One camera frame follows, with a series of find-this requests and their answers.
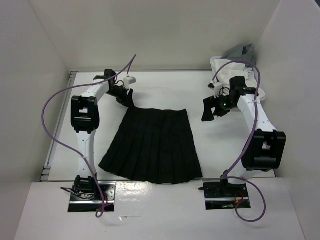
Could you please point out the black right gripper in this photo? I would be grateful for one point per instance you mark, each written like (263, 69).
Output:
(209, 103)

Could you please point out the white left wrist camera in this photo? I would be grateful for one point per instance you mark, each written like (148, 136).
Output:
(128, 80)

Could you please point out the grey skirt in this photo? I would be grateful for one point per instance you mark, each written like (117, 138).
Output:
(242, 52)

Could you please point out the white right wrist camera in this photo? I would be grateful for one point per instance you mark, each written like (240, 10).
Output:
(217, 88)

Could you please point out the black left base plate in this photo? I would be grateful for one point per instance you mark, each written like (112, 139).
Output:
(82, 202)

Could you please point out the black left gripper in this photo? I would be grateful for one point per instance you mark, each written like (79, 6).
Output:
(126, 100)

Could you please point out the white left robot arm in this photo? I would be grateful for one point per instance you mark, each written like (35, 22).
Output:
(85, 120)

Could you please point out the white skirt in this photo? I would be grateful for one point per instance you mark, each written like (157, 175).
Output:
(235, 69)

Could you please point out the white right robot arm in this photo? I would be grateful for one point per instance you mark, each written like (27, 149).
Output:
(264, 148)

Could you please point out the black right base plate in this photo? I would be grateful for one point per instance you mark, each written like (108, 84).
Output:
(223, 196)

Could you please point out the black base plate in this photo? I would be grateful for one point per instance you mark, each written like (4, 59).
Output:
(223, 196)
(82, 202)

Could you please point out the black pleated skirt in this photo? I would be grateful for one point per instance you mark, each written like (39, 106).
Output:
(153, 145)

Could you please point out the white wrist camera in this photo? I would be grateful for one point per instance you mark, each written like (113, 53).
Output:
(217, 88)
(128, 80)

